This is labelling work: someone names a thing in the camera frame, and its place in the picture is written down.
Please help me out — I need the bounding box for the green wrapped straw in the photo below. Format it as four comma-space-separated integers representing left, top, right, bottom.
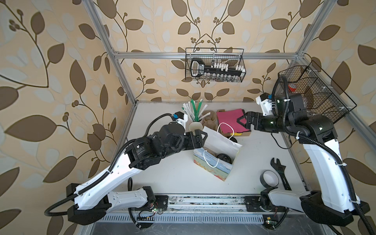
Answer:
191, 99, 203, 122

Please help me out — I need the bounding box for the black adjustable wrench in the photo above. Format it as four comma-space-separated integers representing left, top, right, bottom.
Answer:
270, 158, 292, 191

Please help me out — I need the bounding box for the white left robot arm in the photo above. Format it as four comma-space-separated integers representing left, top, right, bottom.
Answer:
44, 112, 208, 225

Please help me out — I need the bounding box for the brown cardboard napkin box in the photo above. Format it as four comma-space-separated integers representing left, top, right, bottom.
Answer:
216, 109, 252, 138

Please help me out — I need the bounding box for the black plastic cup lid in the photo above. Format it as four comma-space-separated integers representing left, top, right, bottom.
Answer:
217, 153, 232, 164

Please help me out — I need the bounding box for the black handheld tool in basket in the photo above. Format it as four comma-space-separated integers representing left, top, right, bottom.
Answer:
189, 58, 246, 77

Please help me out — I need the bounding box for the black wire basket right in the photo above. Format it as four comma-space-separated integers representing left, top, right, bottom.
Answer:
278, 61, 357, 123

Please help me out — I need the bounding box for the green white paper gift bag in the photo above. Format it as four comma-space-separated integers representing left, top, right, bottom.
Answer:
193, 127, 242, 182

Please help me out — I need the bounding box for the black wire basket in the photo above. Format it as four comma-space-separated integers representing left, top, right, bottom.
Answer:
185, 47, 246, 83
278, 61, 357, 123

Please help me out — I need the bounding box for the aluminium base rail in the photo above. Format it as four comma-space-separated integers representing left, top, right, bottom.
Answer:
107, 192, 286, 216

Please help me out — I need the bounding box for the brown pulp cup carrier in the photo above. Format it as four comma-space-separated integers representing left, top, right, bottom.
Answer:
201, 110, 218, 130

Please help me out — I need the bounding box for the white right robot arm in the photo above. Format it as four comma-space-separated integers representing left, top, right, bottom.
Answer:
237, 76, 375, 235

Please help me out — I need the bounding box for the stack of paper cups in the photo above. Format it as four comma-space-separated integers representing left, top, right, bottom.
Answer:
189, 122, 203, 132

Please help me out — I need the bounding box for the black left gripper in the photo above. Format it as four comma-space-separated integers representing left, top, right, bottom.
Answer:
159, 127, 208, 159

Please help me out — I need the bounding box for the grey tape roll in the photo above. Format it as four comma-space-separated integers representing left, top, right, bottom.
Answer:
259, 170, 280, 188

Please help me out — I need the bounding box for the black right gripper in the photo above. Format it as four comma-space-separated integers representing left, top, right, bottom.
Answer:
236, 111, 289, 135

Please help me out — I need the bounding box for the white wrapped straw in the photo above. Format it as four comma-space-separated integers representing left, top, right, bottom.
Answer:
182, 103, 195, 122

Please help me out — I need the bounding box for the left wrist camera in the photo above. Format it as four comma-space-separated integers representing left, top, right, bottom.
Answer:
173, 111, 188, 129

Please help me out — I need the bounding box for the red capped clear bottle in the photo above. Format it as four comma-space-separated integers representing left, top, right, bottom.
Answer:
288, 83, 298, 93

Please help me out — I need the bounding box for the black wire basket rear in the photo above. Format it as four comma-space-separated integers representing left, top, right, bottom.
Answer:
185, 47, 246, 83

